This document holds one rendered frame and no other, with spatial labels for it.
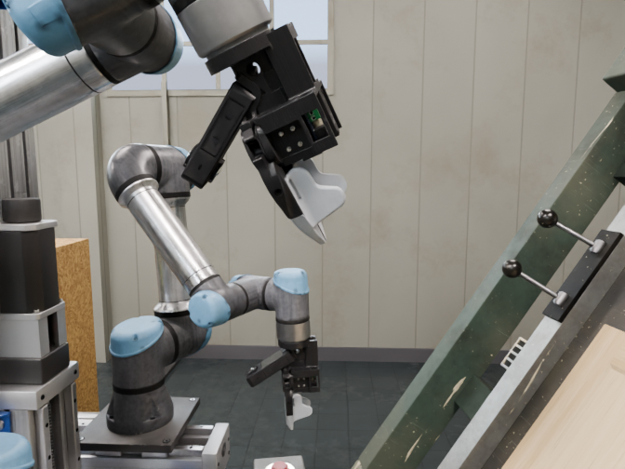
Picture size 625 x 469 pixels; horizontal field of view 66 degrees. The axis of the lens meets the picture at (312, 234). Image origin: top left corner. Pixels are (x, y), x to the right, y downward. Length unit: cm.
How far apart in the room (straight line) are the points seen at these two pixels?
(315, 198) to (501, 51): 388
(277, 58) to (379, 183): 359
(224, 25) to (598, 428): 77
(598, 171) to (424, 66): 295
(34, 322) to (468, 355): 91
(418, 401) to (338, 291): 295
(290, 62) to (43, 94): 29
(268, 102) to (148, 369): 83
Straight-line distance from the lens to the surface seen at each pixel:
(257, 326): 426
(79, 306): 289
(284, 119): 44
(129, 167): 112
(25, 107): 63
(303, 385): 111
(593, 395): 94
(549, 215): 103
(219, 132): 47
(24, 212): 94
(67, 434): 110
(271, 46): 45
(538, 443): 96
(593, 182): 131
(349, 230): 402
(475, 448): 103
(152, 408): 122
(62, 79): 61
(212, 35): 44
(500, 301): 123
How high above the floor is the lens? 162
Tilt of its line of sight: 7 degrees down
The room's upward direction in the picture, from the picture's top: straight up
